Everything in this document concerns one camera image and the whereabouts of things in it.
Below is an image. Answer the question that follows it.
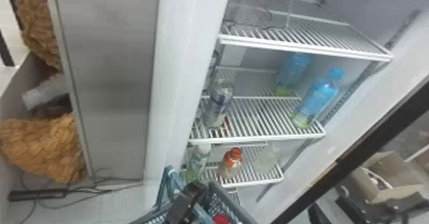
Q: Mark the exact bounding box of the fridge door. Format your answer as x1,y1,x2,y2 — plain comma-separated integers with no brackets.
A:
269,80,429,224

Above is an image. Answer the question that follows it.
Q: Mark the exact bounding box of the black power strip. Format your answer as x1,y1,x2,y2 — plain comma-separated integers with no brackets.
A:
8,188,68,202

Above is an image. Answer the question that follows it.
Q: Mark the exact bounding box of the orange bottle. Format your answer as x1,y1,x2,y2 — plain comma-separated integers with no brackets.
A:
218,147,243,180

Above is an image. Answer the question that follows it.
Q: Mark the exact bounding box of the white fridge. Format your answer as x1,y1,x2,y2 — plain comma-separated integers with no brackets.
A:
44,0,429,224

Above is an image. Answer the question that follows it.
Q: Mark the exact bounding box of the clear bottle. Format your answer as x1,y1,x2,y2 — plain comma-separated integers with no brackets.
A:
253,144,282,175

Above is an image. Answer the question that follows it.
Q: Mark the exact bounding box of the black cable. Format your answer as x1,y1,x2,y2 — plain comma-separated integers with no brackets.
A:
18,167,146,224

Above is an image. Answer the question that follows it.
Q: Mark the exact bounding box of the red bottle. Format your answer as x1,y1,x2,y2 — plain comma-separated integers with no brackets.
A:
213,213,231,224

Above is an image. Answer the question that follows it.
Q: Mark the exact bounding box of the brown cloth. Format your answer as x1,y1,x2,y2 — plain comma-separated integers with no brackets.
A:
13,0,64,71
0,113,87,185

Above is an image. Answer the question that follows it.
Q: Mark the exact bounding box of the blue bottle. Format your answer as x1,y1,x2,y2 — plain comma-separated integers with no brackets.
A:
274,52,312,98
290,67,345,130

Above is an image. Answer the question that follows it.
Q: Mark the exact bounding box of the cardboard box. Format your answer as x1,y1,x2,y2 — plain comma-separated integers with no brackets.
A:
347,150,427,207

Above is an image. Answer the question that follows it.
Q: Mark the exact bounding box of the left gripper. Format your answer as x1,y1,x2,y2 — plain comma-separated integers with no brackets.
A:
166,181,207,224

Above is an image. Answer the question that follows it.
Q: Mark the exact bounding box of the green bottle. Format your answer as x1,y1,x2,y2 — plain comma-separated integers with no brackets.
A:
185,144,212,183

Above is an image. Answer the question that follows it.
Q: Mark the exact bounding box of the silver can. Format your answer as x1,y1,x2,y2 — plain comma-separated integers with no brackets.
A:
202,78,236,128

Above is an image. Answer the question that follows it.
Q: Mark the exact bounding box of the blue basket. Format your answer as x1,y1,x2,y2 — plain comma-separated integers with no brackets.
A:
128,165,260,224

